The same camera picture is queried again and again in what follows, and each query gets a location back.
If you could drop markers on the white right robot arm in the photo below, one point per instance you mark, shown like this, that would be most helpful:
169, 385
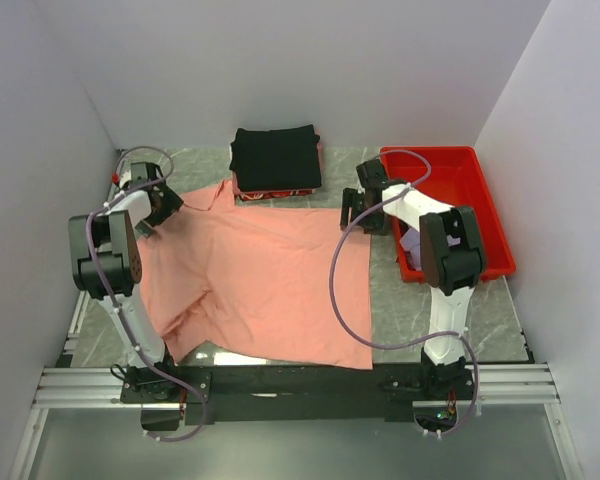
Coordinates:
452, 259

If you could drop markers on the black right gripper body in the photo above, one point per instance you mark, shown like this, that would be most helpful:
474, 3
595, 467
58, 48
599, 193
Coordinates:
356, 208

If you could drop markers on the aluminium rail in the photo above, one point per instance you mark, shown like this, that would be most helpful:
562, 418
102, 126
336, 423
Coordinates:
96, 388
81, 315

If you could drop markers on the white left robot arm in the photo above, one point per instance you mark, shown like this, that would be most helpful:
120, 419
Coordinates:
106, 264

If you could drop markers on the aluminium left side rail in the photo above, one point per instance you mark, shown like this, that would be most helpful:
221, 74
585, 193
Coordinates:
81, 315

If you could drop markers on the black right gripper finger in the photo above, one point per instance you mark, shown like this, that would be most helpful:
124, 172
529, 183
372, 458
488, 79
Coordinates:
345, 217
353, 199

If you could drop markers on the salmon pink t shirt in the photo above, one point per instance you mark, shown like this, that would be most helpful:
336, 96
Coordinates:
254, 280

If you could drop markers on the red patterned folded t shirt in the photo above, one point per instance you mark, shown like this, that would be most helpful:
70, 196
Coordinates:
266, 195

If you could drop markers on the black folded t shirt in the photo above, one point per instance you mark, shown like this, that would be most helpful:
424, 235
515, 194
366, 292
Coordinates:
276, 160

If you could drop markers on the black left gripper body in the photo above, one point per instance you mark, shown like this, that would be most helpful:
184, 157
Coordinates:
165, 204

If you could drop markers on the red plastic bin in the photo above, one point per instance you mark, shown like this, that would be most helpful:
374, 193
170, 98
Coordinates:
456, 179

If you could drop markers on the pink folded t shirt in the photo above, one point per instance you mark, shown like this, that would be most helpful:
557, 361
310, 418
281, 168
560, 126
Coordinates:
319, 150

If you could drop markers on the lavender t shirt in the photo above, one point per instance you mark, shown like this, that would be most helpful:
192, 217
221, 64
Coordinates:
410, 243

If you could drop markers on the aluminium front rail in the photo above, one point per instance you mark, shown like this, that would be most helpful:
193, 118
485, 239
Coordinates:
96, 388

